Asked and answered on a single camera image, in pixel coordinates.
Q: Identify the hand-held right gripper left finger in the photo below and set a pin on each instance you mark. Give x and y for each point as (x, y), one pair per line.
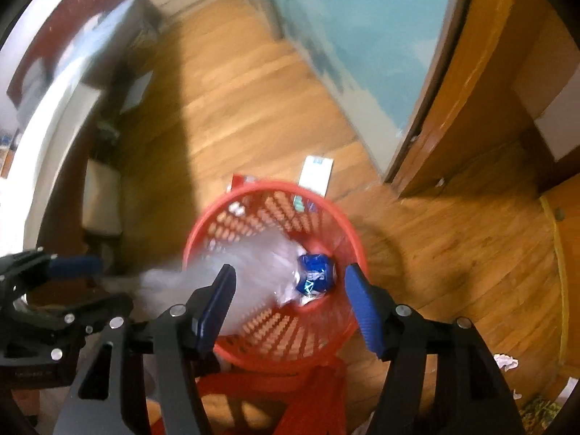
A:
(216, 308)

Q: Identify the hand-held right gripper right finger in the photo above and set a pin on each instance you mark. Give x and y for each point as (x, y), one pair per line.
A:
(363, 315)

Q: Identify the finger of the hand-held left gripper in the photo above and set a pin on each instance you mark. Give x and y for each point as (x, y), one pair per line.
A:
(99, 310)
(75, 266)

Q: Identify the clear plastic bag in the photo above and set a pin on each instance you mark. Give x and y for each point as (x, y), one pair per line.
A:
(263, 258)

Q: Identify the red mesh wastebasket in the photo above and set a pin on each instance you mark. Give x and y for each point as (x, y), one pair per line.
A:
(281, 342)

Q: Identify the crushed blue can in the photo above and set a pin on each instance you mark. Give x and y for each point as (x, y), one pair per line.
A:
(315, 274)

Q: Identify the beige box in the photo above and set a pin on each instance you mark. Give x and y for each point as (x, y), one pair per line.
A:
(102, 199)

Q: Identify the red plastic stool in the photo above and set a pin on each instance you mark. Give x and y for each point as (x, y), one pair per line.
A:
(312, 398)

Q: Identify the red packet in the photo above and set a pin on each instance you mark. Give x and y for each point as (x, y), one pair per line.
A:
(238, 181)

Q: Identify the white carton box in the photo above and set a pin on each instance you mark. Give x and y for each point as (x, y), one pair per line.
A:
(316, 174)

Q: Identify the crumpled white paper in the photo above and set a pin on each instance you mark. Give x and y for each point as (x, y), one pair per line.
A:
(505, 362)

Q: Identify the white paper sheet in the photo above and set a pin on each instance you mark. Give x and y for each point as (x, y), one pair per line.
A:
(136, 90)

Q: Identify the green patterned cloth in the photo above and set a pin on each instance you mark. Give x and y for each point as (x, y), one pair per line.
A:
(539, 410)

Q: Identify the wooden cabinet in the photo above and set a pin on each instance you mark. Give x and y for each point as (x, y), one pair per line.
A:
(475, 99)

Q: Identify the glass sliding door wardrobe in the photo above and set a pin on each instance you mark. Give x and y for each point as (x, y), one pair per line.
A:
(362, 31)

